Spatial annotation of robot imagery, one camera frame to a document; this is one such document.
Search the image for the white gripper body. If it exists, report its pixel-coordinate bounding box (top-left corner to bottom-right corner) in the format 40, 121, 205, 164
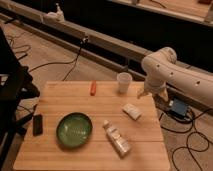
144, 82, 166, 95

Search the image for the black cables right floor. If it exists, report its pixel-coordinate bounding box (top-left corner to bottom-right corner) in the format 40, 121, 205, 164
157, 106, 213, 171

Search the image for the translucent plastic cup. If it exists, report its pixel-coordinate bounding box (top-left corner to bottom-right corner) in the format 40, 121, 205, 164
117, 72, 132, 93

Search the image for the blue power box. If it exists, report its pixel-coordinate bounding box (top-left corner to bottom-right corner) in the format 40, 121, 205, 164
169, 99, 188, 118

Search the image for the green ceramic bowl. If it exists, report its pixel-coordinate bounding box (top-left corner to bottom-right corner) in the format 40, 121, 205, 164
56, 112, 93, 149

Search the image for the white object on rail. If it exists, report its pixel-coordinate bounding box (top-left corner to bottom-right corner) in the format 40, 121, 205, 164
45, 4, 65, 22

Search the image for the white plastic bottle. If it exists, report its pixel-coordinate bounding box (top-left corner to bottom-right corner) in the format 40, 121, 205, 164
103, 120, 131, 158

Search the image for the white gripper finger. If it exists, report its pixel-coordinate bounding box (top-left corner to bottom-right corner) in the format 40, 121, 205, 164
137, 90, 148, 99
159, 91, 169, 102

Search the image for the black stand left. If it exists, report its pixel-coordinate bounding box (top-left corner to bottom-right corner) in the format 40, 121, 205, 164
0, 27, 40, 171

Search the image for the white sponge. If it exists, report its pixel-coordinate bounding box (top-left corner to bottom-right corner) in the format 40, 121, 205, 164
122, 103, 142, 120

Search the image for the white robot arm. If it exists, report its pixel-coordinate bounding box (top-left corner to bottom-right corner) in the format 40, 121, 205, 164
137, 47, 213, 108

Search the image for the black cable on floor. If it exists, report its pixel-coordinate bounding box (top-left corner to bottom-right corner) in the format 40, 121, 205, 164
27, 36, 90, 82

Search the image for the black rectangular block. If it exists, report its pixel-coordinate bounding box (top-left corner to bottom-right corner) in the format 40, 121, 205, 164
33, 114, 43, 136

